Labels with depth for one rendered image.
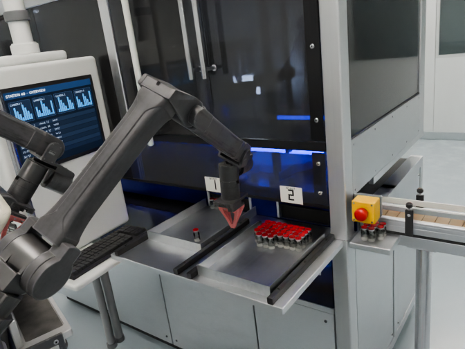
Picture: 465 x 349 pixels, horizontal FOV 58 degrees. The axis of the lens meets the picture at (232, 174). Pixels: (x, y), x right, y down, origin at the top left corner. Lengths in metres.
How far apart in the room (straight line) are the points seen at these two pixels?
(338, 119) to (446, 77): 4.66
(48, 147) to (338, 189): 0.85
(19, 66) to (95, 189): 1.02
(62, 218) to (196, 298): 1.35
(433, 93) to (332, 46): 4.74
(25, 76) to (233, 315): 1.25
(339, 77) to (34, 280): 0.94
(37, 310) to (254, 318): 1.03
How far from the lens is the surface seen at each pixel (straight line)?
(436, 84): 5.95
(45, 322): 1.01
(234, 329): 1.97
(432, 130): 6.07
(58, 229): 0.74
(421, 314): 1.67
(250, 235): 1.51
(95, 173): 0.74
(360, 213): 1.34
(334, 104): 1.30
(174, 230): 1.65
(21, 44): 1.77
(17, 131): 1.12
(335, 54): 1.28
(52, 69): 1.76
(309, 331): 1.73
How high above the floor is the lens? 1.55
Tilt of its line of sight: 18 degrees down
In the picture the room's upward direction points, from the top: 7 degrees counter-clockwise
